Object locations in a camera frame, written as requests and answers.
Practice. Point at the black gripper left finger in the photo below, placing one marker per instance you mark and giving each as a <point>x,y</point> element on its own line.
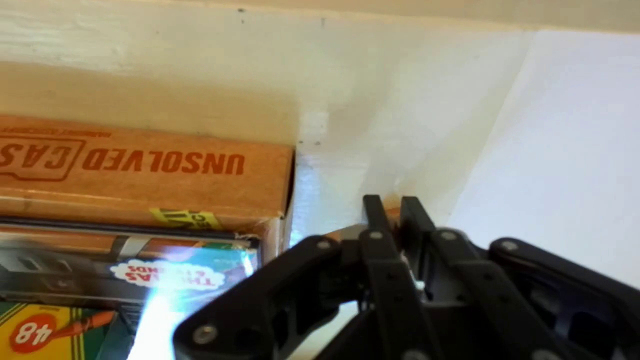
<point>387,300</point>

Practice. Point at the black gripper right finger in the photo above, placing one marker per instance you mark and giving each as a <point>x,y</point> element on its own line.
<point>480,300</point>

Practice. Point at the light brown wooden block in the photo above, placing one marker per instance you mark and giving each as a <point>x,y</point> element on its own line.
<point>395,213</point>

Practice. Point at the orange board game box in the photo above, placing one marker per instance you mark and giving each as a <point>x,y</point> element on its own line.
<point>133,173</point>

